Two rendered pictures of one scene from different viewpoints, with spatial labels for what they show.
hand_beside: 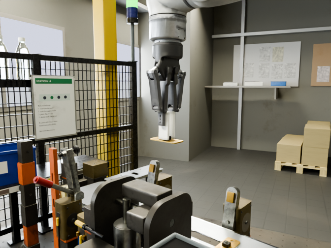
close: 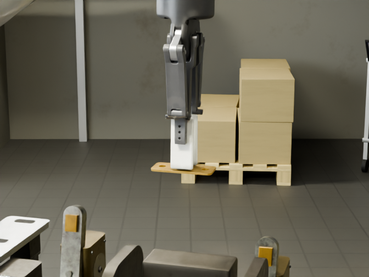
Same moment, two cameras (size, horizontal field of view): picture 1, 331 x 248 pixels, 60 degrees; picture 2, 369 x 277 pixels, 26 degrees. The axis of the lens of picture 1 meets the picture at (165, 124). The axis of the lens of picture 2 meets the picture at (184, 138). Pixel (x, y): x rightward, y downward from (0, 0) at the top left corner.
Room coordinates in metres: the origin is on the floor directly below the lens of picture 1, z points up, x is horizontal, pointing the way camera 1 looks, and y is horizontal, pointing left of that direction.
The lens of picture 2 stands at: (-0.23, 0.44, 1.55)
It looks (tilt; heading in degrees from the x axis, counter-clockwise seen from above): 13 degrees down; 335
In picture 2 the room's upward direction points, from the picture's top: straight up
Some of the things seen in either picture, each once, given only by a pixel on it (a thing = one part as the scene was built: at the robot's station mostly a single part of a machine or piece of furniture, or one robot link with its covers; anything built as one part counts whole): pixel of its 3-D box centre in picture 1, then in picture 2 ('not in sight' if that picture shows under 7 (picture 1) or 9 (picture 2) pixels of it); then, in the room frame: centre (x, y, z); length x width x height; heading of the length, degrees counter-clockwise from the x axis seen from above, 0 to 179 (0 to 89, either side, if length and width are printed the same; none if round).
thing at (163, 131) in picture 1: (163, 125); (182, 143); (0.71, 0.00, 1.31); 0.03 x 0.01 x 0.07; 51
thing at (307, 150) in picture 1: (303, 144); (238, 116); (4.92, -2.42, 0.37); 1.19 x 0.85 x 0.73; 155
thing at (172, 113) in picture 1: (169, 124); (186, 139); (0.73, -0.01, 1.31); 0.03 x 0.01 x 0.07; 51
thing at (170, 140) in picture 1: (166, 138); (183, 165); (0.72, 0.00, 1.27); 0.08 x 0.04 x 0.01; 51
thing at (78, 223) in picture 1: (89, 229); not in sight; (0.60, 0.17, 1.09); 0.10 x 0.01 x 0.01; 49
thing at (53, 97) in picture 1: (54, 107); not in sight; (1.42, 0.55, 1.30); 0.23 x 0.02 x 0.31; 139
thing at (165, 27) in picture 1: (167, 31); not in sight; (0.72, -0.01, 1.54); 0.09 x 0.09 x 0.06
